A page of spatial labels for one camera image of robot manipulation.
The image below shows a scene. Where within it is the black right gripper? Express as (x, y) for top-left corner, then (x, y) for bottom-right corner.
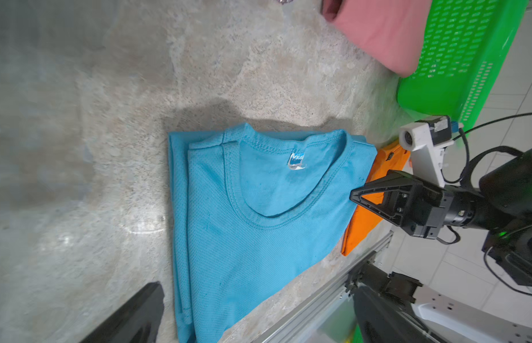
(350, 170), (483, 342)

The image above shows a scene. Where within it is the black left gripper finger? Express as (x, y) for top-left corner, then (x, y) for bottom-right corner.
(81, 282), (164, 343)

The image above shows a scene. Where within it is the orange t-shirt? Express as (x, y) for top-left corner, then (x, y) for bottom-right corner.
(341, 140), (410, 257)

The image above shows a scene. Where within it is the blue t-shirt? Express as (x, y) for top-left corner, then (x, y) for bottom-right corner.
(168, 123), (377, 342)

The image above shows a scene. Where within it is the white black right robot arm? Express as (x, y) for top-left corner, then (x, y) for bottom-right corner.
(345, 146), (532, 342)

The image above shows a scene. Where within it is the pink folded t-shirt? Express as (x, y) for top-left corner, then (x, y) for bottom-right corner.
(322, 0), (432, 77)

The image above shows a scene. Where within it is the green plastic basket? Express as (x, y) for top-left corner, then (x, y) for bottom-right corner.
(397, 0), (529, 129)

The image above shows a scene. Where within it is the aluminium mounting rail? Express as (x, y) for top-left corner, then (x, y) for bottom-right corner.
(254, 231), (393, 342)

